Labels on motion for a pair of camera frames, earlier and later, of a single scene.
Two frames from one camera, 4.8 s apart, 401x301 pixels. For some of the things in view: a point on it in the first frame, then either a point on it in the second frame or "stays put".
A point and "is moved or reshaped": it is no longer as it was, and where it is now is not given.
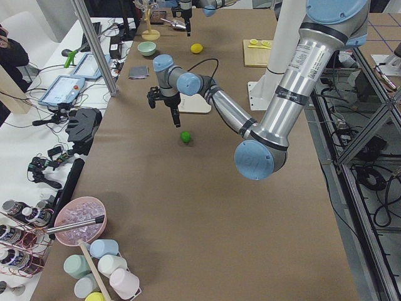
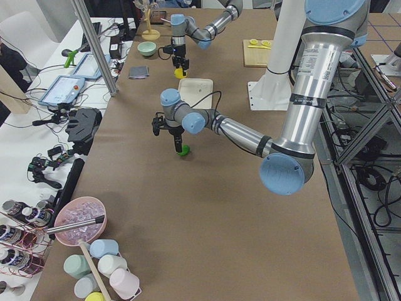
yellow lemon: x=196 y=48 is moved or reshaped
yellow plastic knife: x=259 y=47 stays put
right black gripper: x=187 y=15 -> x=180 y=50
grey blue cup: x=85 y=285 stays put
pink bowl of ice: x=78 y=210 stays put
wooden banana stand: x=150 y=34 stays put
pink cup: x=124 y=283 stays put
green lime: x=185 y=136 -> x=185 y=150
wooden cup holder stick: x=94 y=271 stays put
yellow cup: x=95 y=296 stays put
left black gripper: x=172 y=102 -> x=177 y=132
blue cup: x=99 y=248 stays put
